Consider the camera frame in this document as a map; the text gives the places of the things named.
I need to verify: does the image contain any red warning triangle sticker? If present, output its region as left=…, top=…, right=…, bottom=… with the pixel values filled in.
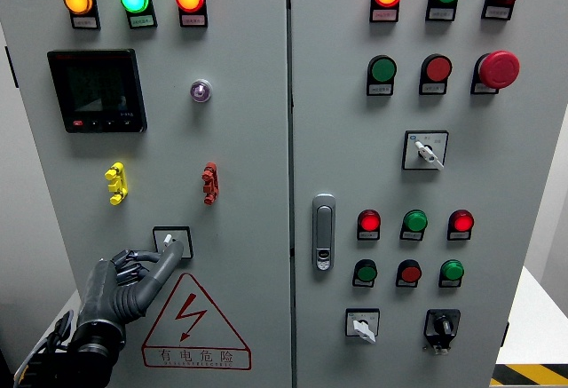
left=141, top=272, right=253, bottom=371

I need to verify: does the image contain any pale grey cabinet door with display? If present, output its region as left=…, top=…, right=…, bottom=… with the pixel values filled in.
left=0, top=0, right=294, bottom=388

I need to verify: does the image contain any black display unit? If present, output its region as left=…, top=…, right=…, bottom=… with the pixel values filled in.
left=46, top=48, right=148, bottom=134

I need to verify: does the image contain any white round lamp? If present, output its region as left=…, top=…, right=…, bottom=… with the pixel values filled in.
left=189, top=78, right=214, bottom=104

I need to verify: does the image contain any silver door lock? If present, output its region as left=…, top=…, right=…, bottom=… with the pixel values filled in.
left=312, top=193, right=337, bottom=273

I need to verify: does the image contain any small green push button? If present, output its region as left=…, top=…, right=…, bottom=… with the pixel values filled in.
left=351, top=257, right=379, bottom=289

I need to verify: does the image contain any small red lamp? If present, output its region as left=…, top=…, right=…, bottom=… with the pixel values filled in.
left=356, top=209, right=383, bottom=242
left=446, top=209, right=476, bottom=242

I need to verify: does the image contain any pale grey cabinet door with lock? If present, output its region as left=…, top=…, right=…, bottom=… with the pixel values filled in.
left=290, top=0, right=568, bottom=388

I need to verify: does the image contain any small red push button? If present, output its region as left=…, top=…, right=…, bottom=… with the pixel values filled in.
left=395, top=258, right=423, bottom=289

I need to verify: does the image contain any small green lamp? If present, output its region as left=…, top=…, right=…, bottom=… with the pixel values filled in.
left=438, top=258, right=466, bottom=289
left=398, top=209, right=430, bottom=242

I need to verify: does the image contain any large green push button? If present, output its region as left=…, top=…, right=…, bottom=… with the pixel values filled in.
left=366, top=54, right=398, bottom=98

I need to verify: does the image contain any large red push button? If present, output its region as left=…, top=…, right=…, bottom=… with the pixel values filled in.
left=418, top=53, right=454, bottom=97

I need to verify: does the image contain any large red stop button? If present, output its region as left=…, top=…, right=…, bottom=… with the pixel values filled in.
left=469, top=50, right=521, bottom=96

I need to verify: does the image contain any small yellow handle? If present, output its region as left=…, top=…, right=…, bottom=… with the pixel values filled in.
left=104, top=162, right=130, bottom=206

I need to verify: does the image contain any small red handle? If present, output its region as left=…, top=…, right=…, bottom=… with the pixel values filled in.
left=201, top=162, right=220, bottom=206

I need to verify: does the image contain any small white-handled labelled turn switch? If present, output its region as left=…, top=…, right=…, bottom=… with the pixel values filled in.
left=344, top=307, right=382, bottom=344

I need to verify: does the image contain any black-handled turn switch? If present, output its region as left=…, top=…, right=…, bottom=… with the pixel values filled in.
left=422, top=308, right=462, bottom=356

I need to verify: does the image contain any large white-handled turn switch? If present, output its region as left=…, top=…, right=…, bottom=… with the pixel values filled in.
left=401, top=130, right=450, bottom=172

